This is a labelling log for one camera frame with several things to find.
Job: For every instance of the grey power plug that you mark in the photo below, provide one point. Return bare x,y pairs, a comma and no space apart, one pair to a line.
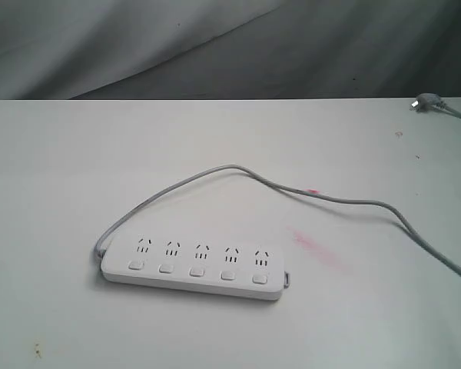
426,102

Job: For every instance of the white five-outlet power strip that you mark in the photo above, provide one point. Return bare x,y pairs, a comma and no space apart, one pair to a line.
228,268

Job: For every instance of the grey backdrop cloth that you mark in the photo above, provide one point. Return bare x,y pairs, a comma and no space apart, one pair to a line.
229,49

